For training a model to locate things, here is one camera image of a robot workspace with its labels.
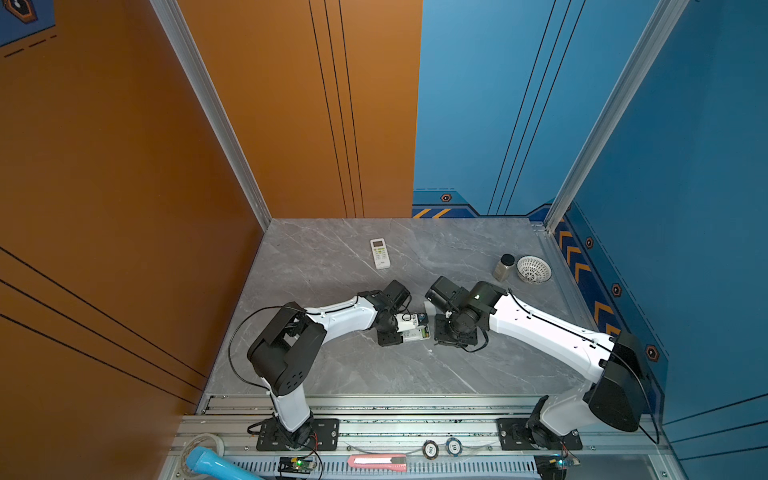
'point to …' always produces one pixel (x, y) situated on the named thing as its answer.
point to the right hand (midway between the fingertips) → (436, 343)
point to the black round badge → (430, 449)
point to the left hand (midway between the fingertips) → (395, 327)
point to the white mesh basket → (533, 269)
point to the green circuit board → (296, 465)
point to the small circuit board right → (563, 463)
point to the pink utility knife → (378, 463)
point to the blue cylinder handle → (208, 464)
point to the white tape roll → (190, 445)
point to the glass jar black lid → (502, 268)
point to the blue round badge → (453, 446)
